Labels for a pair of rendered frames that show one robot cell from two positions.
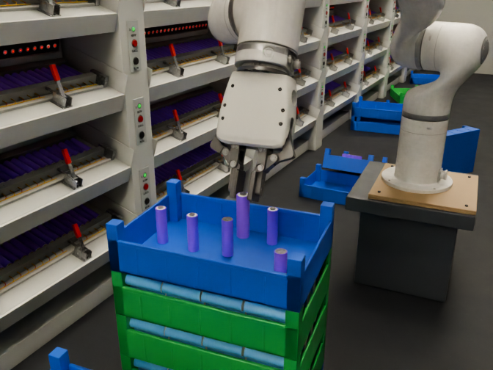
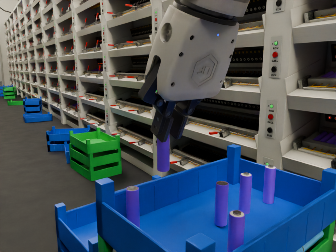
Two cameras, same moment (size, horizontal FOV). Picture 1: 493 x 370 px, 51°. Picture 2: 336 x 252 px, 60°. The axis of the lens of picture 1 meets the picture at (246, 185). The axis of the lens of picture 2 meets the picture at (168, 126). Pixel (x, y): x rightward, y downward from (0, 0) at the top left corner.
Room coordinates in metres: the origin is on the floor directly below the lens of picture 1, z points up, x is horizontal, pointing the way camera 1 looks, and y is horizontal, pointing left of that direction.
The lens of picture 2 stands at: (0.84, -0.35, 0.63)
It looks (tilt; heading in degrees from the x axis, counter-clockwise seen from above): 11 degrees down; 119
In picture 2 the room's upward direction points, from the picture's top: straight up
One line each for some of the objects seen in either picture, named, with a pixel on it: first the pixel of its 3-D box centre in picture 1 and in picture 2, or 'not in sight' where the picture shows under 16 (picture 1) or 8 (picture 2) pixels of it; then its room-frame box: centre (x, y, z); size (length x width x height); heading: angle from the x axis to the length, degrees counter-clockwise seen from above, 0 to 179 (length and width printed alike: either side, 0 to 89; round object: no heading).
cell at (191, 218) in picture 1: (192, 231); (245, 192); (0.74, 0.09, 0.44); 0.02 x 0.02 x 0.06
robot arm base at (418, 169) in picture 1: (420, 148); not in sight; (1.33, -0.47, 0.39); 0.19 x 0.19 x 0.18
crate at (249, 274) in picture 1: (225, 235); (222, 201); (0.72, 0.03, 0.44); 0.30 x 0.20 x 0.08; 69
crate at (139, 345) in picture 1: (227, 319); not in sight; (0.72, 0.03, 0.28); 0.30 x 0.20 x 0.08; 69
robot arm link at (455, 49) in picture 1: (444, 71); not in sight; (1.31, -0.50, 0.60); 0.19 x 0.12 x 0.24; 53
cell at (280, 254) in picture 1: (280, 271); (133, 210); (0.62, -0.05, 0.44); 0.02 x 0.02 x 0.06
